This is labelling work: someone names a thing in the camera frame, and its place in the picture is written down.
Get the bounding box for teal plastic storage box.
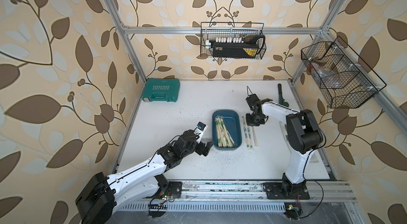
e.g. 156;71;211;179
212;110;242;151

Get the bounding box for black power supply box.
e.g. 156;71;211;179
212;43;260;59

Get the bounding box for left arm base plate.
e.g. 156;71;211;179
150;181;182;200

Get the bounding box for black wire basket back wall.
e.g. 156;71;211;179
199;21;267;59

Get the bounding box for chopsticks pair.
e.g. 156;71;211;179
242;116;253;149
252;127;258;147

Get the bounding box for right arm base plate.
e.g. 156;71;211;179
263;181;310;200

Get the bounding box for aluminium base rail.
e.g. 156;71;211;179
116;180;356;214

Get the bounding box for green plastic tool case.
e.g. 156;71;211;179
141;79;180;102

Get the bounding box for plastic bag in basket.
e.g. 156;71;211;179
312;62;338;81

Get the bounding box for green black hand tool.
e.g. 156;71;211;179
278;83;289;108

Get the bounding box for black wire basket wall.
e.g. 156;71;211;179
301;36;387;109
199;21;267;59

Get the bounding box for wrapped chopsticks in box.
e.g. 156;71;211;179
215;116;236;148

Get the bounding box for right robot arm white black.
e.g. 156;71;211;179
246;94;323;194

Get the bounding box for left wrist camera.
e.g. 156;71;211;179
194;122;207;144

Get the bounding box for black wire basket right wall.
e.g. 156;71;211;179
301;36;387;109

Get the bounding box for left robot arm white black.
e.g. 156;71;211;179
75;122;213;224

